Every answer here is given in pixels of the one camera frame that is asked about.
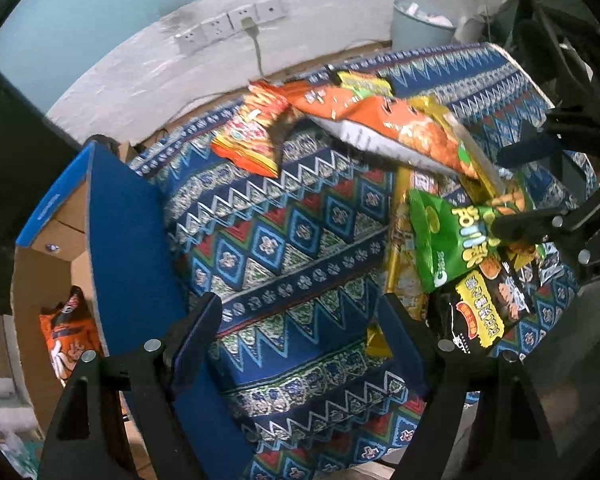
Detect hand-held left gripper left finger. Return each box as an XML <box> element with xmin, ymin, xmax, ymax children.
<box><xmin>37</xmin><ymin>291</ymin><xmax>224</xmax><ymax>480</ymax></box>

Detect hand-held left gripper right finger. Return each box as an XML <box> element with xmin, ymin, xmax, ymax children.
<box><xmin>375</xmin><ymin>292</ymin><xmax>556</xmax><ymax>480</ymax></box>

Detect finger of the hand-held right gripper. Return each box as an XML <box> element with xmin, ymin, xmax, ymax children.
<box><xmin>491</xmin><ymin>177</ymin><xmax>600</xmax><ymax>281</ymax></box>
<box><xmin>495</xmin><ymin>102</ymin><xmax>600</xmax><ymax>168</ymax></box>

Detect small yellow snack packet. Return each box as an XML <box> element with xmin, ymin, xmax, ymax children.
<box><xmin>365</xmin><ymin>322</ymin><xmax>393</xmax><ymax>358</ymax></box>

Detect orange green snack packet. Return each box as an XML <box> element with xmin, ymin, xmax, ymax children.
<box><xmin>487</xmin><ymin>170</ymin><xmax>541</xmax><ymax>266</ymax></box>

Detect black white snack packet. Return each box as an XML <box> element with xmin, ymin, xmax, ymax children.
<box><xmin>532</xmin><ymin>245</ymin><xmax>567</xmax><ymax>286</ymax></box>

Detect green chip bag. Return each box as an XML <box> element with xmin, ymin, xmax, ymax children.
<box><xmin>407</xmin><ymin>187</ymin><xmax>511</xmax><ymax>293</ymax></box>

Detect black yellow snack packet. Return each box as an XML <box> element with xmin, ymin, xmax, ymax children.
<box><xmin>425</xmin><ymin>260</ymin><xmax>536</xmax><ymax>356</ymax></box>

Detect yellow strip snack packet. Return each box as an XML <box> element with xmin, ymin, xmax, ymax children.
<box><xmin>407</xmin><ymin>96</ymin><xmax>508</xmax><ymax>201</ymax></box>

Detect long yellow biscuit packet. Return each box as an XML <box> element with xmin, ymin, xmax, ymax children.
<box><xmin>382</xmin><ymin>167</ymin><xmax>441</xmax><ymax>323</ymax></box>

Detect blue cardboard box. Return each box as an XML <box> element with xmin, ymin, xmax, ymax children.
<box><xmin>10</xmin><ymin>140</ymin><xmax>261</xmax><ymax>480</ymax></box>

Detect large orange snack bag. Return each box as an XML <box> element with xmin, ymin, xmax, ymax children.
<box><xmin>307</xmin><ymin>95</ymin><xmax>481</xmax><ymax>181</ymax></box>

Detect orange white-print snack packet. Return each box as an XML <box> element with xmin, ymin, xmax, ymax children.
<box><xmin>39</xmin><ymin>285</ymin><xmax>106</xmax><ymax>386</ymax></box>

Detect yellow green snack packet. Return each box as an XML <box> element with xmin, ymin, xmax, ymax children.
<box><xmin>336</xmin><ymin>71</ymin><xmax>396</xmax><ymax>98</ymax></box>

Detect orange red noodle packet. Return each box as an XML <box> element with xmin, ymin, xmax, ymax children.
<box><xmin>211</xmin><ymin>80</ymin><xmax>293</xmax><ymax>178</ymax></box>

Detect blue patterned tablecloth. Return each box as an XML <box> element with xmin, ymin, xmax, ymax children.
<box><xmin>127</xmin><ymin>42</ymin><xmax>600</xmax><ymax>480</ymax></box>

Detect crumpled white paper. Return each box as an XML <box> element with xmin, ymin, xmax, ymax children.
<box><xmin>402</xmin><ymin>1</ymin><xmax>453</xmax><ymax>27</ymax></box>

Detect pale green waste bin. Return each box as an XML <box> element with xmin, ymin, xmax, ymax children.
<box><xmin>391</xmin><ymin>0</ymin><xmax>457</xmax><ymax>51</ymax></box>

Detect small brown cardboard box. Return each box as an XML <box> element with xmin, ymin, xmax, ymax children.
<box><xmin>117</xmin><ymin>141</ymin><xmax>146</xmax><ymax>163</ymax></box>

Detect white wall socket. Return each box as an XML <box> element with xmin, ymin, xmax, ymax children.
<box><xmin>227</xmin><ymin>6</ymin><xmax>258</xmax><ymax>31</ymax></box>
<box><xmin>200</xmin><ymin>16</ymin><xmax>231</xmax><ymax>43</ymax></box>
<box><xmin>174</xmin><ymin>30</ymin><xmax>202</xmax><ymax>56</ymax></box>
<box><xmin>255</xmin><ymin>0</ymin><xmax>287</xmax><ymax>22</ymax></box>

